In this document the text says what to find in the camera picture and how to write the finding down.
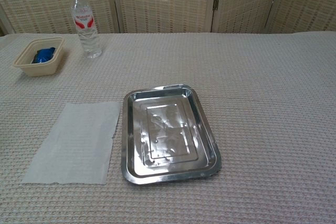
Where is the white parchment paper sheet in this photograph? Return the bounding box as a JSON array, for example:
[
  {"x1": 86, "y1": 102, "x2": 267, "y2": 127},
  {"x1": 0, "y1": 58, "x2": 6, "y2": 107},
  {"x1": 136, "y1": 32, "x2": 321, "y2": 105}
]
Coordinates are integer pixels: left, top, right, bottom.
[{"x1": 21, "y1": 101, "x2": 121, "y2": 186}]

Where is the silver metal tray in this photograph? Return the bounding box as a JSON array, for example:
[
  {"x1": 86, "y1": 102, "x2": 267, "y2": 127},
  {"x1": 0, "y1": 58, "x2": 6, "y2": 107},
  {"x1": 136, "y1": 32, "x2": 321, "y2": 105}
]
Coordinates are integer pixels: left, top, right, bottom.
[{"x1": 121, "y1": 84, "x2": 222, "y2": 185}]

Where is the beige tray with blue item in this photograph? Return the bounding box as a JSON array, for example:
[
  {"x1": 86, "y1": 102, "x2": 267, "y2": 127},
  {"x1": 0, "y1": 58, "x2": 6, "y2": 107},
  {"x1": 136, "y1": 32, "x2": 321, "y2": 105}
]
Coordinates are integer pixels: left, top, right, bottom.
[{"x1": 13, "y1": 37, "x2": 66, "y2": 78}]

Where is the beige woven tablecloth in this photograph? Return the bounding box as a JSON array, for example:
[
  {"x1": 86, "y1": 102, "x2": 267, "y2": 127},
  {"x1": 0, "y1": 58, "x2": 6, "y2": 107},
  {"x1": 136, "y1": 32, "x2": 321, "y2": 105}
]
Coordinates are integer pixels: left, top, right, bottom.
[{"x1": 0, "y1": 31, "x2": 336, "y2": 224}]

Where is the clear plastic water bottle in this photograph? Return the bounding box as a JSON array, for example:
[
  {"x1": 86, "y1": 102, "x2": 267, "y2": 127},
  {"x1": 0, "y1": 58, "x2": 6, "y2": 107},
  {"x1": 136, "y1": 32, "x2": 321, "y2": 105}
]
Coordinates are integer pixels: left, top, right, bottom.
[{"x1": 68, "y1": 0, "x2": 102, "y2": 59}]

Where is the blue plastic packet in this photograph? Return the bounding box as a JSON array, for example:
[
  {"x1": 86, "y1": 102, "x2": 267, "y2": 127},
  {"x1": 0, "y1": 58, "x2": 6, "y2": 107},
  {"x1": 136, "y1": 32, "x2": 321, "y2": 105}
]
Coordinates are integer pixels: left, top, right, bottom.
[{"x1": 31, "y1": 47, "x2": 56, "y2": 65}]

